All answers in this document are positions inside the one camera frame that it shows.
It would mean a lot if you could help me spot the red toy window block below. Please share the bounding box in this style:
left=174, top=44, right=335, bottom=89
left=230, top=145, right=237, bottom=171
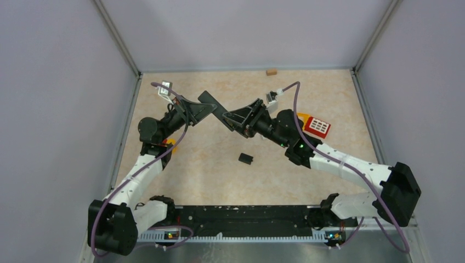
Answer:
left=304, top=116, right=331, bottom=139

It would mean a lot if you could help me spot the black remote control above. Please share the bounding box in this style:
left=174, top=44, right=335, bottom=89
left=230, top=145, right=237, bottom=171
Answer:
left=197, top=90, right=234, bottom=132

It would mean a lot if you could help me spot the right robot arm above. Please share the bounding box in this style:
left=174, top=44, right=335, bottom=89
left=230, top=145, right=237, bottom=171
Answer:
left=220, top=99, right=422, bottom=227

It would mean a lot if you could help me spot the small wooden block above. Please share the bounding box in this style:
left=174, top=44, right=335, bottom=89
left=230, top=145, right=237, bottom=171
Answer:
left=266, top=68, right=277, bottom=76

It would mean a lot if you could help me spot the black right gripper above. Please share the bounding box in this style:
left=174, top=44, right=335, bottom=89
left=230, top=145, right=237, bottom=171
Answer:
left=223, top=99, right=290, bottom=148

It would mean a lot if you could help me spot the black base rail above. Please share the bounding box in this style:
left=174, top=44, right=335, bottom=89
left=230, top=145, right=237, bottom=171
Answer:
left=167, top=205, right=359, bottom=238

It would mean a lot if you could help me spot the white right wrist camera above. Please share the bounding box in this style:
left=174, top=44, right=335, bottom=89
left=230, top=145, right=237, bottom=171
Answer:
left=265, top=91, right=278, bottom=113

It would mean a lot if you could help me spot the black battery cover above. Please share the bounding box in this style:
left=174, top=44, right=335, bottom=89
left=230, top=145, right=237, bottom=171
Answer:
left=238, top=153, right=253, bottom=165

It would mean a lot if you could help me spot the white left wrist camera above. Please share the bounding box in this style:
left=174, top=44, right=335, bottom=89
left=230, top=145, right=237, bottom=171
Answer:
left=157, top=81, right=173, bottom=99

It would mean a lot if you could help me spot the red and yellow toy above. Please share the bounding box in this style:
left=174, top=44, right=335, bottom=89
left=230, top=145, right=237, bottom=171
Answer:
left=163, top=138, right=177, bottom=153

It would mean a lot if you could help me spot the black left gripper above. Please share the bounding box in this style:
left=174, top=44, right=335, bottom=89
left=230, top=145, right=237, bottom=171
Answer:
left=160, top=94, right=218, bottom=142

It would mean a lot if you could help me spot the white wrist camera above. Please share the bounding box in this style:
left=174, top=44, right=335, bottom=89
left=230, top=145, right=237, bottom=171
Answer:
left=265, top=91, right=278, bottom=113
left=157, top=81, right=173, bottom=99

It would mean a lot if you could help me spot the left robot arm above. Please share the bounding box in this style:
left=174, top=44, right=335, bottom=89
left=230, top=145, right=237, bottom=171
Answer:
left=88, top=95, right=217, bottom=258

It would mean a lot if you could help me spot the aluminium frame rail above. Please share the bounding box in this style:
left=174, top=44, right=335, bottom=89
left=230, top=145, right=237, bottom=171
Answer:
left=87, top=205, right=418, bottom=243

